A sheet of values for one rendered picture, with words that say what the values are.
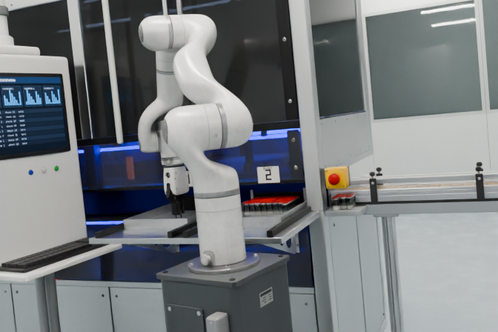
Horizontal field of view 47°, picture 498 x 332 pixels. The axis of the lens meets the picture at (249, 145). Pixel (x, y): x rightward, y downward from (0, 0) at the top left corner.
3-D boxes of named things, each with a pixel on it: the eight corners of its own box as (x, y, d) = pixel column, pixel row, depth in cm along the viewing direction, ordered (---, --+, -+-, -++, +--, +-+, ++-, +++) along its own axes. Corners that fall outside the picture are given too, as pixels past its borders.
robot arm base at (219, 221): (230, 277, 138) (223, 201, 138) (173, 271, 149) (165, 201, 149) (273, 257, 154) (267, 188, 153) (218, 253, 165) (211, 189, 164)
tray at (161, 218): (172, 211, 238) (171, 202, 237) (229, 210, 227) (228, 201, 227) (124, 229, 206) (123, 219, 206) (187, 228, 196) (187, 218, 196)
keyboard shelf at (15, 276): (72, 246, 235) (72, 240, 235) (123, 249, 221) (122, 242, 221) (-29, 279, 197) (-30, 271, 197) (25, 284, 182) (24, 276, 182)
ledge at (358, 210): (335, 209, 217) (334, 204, 217) (369, 207, 212) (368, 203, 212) (324, 216, 204) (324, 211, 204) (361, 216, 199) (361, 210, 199)
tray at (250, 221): (247, 209, 224) (247, 200, 224) (312, 207, 214) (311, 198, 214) (208, 228, 193) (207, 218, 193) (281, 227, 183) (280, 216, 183)
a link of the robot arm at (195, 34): (194, 161, 149) (253, 154, 154) (199, 130, 140) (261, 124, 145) (158, 37, 179) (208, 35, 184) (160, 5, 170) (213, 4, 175)
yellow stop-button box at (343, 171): (331, 186, 209) (329, 166, 209) (350, 185, 206) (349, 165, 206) (325, 189, 202) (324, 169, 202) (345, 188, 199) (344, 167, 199)
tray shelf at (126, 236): (162, 216, 239) (161, 211, 239) (325, 212, 212) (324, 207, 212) (88, 244, 195) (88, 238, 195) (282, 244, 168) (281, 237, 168)
